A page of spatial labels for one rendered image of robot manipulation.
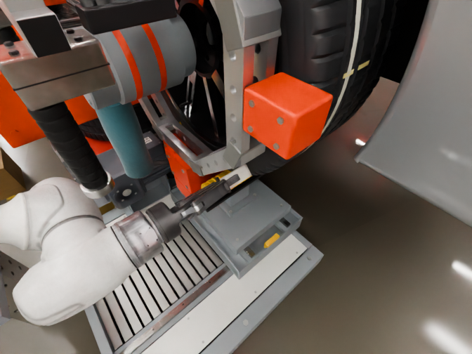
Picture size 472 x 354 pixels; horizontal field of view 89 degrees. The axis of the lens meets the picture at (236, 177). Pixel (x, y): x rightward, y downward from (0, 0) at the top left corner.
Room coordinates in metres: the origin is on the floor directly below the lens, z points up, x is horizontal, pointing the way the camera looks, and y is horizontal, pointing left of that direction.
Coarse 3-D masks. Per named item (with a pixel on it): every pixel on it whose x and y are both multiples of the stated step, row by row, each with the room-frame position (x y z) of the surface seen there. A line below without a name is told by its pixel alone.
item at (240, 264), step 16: (176, 192) 0.71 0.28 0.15; (192, 224) 0.56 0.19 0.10; (208, 224) 0.54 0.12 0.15; (288, 224) 0.52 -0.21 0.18; (208, 240) 0.47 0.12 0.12; (256, 240) 0.46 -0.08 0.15; (272, 240) 0.44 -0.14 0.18; (224, 256) 0.39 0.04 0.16; (240, 256) 0.39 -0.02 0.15; (256, 256) 0.38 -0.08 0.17; (240, 272) 0.33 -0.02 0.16
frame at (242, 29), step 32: (224, 0) 0.32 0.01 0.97; (256, 0) 0.32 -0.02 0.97; (224, 32) 0.32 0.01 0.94; (256, 32) 0.31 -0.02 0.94; (224, 64) 0.32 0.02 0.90; (256, 64) 0.34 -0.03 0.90; (160, 96) 0.65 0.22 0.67; (160, 128) 0.57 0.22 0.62; (192, 160) 0.43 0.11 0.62; (224, 160) 0.33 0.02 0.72
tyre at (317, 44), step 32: (288, 0) 0.36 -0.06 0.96; (320, 0) 0.33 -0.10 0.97; (352, 0) 0.36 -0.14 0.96; (384, 0) 0.41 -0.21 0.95; (288, 32) 0.35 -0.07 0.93; (320, 32) 0.33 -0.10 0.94; (352, 32) 0.35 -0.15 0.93; (384, 32) 0.41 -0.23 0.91; (288, 64) 0.35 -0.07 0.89; (320, 64) 0.32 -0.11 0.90; (384, 64) 0.43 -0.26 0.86; (352, 96) 0.38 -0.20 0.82; (256, 160) 0.38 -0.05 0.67; (288, 160) 0.34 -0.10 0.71
